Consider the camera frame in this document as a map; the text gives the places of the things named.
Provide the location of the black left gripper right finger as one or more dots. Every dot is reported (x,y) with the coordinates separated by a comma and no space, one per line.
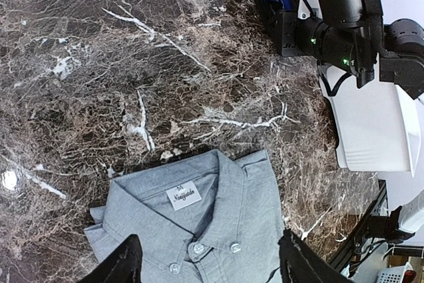
(298,263)

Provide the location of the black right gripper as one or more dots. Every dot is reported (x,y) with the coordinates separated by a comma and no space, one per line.
(349,49)

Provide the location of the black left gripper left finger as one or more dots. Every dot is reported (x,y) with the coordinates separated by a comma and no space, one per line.
(124,264)

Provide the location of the white plastic bin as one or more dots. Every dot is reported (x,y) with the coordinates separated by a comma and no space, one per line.
(377,125)

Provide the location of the grey long sleeve shirt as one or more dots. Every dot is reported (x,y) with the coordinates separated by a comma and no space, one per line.
(206,218)

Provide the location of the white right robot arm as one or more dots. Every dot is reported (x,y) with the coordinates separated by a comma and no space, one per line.
(400,63)

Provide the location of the black front rail base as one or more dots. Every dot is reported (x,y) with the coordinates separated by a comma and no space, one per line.
(371,226)

